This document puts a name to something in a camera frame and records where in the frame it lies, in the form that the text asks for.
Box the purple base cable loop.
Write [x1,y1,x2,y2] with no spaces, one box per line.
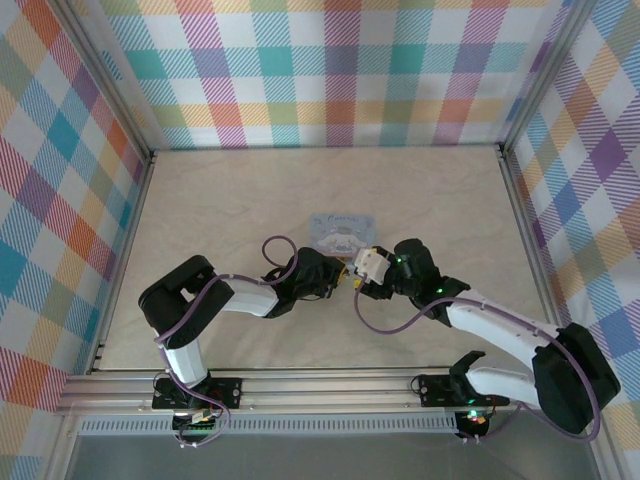
[159,392,234,449]

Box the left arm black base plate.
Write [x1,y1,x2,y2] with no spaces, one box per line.
[151,377,245,410]

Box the blue cartoon print notebook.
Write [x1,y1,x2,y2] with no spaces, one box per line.
[308,213,377,257]

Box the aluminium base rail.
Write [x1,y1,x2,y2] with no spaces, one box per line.
[53,367,524,417]

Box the aluminium side rail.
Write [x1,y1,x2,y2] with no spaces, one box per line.
[497,144,572,330]
[87,149,159,376]

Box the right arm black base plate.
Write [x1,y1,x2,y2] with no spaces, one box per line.
[418,372,511,409]

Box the grey metal sheet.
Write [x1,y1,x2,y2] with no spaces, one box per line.
[49,432,609,480]

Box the grey slotted cable duct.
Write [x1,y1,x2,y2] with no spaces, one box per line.
[78,417,460,437]

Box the aluminium frame post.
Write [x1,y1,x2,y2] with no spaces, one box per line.
[493,0,602,161]
[47,0,159,166]

